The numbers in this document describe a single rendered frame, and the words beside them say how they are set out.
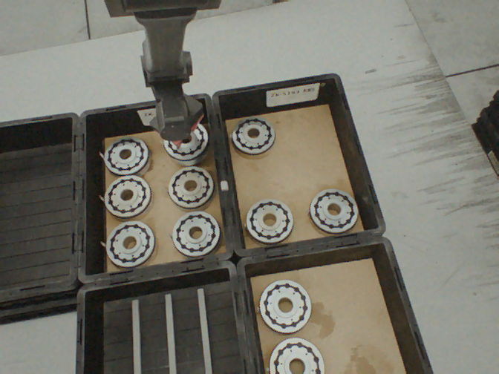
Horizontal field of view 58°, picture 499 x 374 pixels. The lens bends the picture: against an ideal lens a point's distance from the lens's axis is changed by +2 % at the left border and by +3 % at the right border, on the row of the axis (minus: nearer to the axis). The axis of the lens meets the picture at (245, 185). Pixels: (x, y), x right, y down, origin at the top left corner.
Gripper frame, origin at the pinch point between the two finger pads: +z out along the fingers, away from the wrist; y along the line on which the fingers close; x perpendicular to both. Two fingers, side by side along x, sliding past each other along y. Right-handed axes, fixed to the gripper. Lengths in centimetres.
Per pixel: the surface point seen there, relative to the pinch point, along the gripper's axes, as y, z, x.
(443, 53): 142, 92, -27
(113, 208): -21.7, 4.1, 3.2
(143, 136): -3.2, 7.3, 11.9
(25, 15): 42, 92, 165
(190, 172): -5.0, 4.0, -5.2
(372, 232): 3.4, -3.1, -45.6
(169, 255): -22.3, 6.9, -13.0
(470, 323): 7, 20, -73
